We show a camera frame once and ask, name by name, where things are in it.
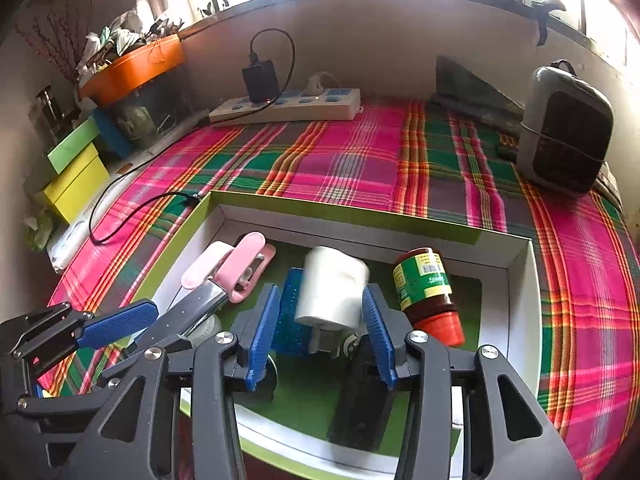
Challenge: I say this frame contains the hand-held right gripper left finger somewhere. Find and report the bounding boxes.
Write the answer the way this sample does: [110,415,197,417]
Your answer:
[60,282,282,480]

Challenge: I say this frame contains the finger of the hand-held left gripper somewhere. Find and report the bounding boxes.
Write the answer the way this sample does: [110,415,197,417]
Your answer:
[17,330,197,418]
[10,299,160,361]

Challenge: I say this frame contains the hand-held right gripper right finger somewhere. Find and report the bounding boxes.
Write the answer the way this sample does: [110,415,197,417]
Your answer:
[361,282,583,480]

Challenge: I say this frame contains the blue glitter case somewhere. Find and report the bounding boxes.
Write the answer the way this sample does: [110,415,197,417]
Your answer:
[272,267,321,358]

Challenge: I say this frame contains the black rectangular device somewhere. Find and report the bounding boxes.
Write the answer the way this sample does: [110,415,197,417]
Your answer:
[327,335,401,453]

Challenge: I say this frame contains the grey black sharpening block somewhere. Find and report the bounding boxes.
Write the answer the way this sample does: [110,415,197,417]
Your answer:
[132,280,236,353]

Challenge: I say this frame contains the white power adapter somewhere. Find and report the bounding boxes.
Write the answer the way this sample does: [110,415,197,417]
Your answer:
[294,246,371,358]

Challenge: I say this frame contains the green cardboard box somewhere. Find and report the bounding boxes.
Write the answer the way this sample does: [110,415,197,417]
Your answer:
[135,190,543,480]

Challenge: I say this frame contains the red-capped bottle with green label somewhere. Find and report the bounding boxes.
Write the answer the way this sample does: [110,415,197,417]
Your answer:
[391,247,466,347]

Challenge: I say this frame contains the pink and white clip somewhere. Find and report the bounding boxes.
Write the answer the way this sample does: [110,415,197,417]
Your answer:
[215,232,277,304]

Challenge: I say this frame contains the light pink case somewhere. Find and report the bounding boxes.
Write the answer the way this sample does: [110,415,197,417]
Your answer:
[181,241,236,291]

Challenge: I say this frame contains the white flat package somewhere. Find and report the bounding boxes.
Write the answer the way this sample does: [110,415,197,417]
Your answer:
[47,160,136,275]

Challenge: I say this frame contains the crumpled white tissue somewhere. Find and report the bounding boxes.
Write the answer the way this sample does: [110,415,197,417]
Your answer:
[22,207,56,252]

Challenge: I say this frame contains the yellow box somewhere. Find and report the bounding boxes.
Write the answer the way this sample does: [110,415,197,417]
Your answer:
[40,144,111,225]

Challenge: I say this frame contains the pink green plaid blanket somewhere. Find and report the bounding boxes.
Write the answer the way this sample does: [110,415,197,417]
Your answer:
[37,100,640,480]

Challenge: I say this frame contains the small lime green box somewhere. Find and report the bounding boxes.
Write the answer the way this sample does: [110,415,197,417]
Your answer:
[27,117,101,193]

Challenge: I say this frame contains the blue box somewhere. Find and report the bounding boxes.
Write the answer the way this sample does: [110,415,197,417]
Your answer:
[91,108,133,160]

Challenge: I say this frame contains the clear plastic container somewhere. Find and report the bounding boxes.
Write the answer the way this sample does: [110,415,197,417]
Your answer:
[112,72,197,143]

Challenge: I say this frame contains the glass vase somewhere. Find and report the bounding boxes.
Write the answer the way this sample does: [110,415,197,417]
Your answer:
[31,85,66,133]

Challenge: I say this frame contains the white power strip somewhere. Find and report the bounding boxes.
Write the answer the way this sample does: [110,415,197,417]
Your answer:
[208,87,362,124]

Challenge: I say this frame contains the orange tray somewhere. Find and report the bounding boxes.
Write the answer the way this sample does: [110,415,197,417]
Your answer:
[79,35,185,108]

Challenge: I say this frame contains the black charger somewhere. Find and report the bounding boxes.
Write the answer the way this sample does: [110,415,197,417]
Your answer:
[242,59,280,104]

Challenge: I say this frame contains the white plug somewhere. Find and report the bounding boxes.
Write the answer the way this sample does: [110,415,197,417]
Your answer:
[306,72,341,97]

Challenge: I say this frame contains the dried flower branches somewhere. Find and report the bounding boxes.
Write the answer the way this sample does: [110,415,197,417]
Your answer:
[12,0,98,83]

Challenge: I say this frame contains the striped grey cloth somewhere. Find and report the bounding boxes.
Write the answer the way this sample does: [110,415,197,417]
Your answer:
[592,160,626,211]

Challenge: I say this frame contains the grey heater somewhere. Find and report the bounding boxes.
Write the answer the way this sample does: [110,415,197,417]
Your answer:
[516,60,614,196]

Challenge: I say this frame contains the crumpled white plastic bags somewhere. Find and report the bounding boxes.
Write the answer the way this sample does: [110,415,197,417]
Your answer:
[75,0,183,81]

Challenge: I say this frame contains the black window latch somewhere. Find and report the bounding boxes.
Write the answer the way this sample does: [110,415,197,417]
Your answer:
[530,0,568,48]

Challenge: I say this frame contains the black charging cable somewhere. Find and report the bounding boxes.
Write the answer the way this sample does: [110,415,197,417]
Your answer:
[89,29,296,246]

